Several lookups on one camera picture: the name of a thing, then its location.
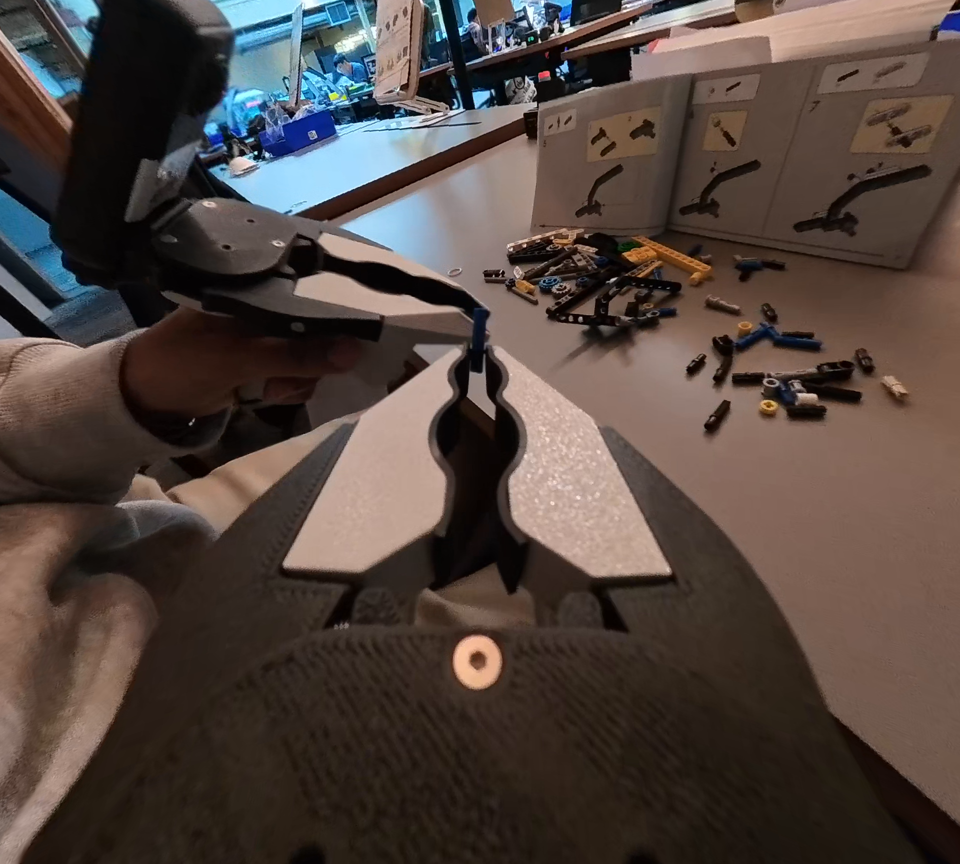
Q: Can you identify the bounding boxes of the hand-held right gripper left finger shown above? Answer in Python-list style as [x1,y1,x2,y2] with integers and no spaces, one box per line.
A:
[282,345,474,591]

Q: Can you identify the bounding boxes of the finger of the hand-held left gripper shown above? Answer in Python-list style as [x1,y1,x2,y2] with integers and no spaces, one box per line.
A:
[294,270,490,345]
[313,225,487,312]

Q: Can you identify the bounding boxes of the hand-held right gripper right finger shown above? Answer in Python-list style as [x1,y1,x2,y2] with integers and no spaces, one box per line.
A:
[486,345,674,616]

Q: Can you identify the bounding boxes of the blue lego pin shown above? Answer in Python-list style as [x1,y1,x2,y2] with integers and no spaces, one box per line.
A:
[465,307,492,374]

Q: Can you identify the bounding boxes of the person's left forearm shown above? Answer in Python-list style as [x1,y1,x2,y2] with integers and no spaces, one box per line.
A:
[0,332,234,505]

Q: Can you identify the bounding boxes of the long light grey lego liftarm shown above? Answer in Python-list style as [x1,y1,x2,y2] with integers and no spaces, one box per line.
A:
[508,228,588,258]

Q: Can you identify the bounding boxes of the long black lego beam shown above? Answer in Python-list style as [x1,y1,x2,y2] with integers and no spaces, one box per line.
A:
[545,272,631,321]

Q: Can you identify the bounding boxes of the scattered small lego pins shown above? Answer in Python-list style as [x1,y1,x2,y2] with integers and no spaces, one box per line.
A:
[684,302,910,432]

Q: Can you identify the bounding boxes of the long yellow lego beam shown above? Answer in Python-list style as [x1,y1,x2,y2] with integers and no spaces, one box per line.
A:
[633,234,710,280]

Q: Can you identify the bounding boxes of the lego instruction booklet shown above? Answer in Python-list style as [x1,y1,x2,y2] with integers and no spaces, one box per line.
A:
[531,39,960,270]

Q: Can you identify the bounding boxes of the person's left hand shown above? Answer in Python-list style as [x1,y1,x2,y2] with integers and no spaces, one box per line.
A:
[122,308,370,432]

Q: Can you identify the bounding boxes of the grey office desk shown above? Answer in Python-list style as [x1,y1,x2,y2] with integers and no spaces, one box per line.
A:
[210,103,541,220]

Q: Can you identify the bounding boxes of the black wrist watch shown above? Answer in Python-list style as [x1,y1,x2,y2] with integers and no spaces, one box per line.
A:
[135,407,226,445]

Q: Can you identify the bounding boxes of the cardboard sheet stand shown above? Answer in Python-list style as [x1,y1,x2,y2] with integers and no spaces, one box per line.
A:
[372,0,462,117]

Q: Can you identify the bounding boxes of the black pole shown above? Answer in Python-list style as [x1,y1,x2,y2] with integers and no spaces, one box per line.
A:
[423,0,477,111]

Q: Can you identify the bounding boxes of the person's grey sweater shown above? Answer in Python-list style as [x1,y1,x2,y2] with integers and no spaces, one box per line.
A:
[0,429,361,864]

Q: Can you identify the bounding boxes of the white box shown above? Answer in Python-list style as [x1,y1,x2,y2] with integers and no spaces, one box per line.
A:
[631,0,960,85]

